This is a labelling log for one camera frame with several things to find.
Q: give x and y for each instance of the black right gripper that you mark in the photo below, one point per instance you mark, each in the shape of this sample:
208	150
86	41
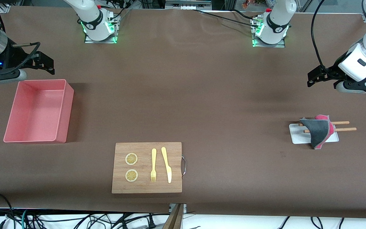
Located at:
11	56

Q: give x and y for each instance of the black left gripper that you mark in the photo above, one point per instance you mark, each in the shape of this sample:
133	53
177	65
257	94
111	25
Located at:
330	72

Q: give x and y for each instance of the grey and pink cloth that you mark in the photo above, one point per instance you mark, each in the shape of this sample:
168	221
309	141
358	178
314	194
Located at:
319	130

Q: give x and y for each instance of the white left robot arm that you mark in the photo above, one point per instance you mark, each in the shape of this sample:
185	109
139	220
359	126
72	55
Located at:
278	22

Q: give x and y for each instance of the pink plastic bin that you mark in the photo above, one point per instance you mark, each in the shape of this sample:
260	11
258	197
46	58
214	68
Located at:
33	111

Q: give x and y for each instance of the white rack base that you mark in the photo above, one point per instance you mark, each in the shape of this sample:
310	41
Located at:
297	137

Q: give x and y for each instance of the aluminium profile corner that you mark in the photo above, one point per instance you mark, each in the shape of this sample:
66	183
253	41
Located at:
3	8

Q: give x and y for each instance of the colourful background item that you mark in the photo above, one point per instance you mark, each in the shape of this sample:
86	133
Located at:
246	3

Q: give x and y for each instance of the yellow lemon slice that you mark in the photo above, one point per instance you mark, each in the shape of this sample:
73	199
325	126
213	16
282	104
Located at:
131	159
131	175

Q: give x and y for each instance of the yellow plastic fork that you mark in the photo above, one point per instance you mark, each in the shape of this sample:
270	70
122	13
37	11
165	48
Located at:
153	159

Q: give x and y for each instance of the wooden cutting board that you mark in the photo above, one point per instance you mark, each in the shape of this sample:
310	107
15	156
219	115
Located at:
145	187

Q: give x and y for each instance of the yellow plastic knife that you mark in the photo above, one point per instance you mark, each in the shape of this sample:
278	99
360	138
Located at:
167	165

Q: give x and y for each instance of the black power plug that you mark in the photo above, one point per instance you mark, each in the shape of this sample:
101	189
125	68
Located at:
151	224

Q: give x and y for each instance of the wooden beam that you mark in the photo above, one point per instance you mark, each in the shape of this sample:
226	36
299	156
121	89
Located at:
174	219

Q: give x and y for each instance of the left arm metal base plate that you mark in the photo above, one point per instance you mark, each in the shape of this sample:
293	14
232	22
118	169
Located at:
278	45

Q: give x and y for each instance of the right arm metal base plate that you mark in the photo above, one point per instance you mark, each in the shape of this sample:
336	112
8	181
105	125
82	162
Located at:
100	41

